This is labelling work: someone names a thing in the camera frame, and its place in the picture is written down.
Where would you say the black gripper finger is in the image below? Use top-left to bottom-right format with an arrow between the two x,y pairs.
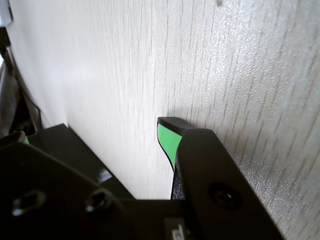
157,116 -> 286,240
0,131 -> 141,240

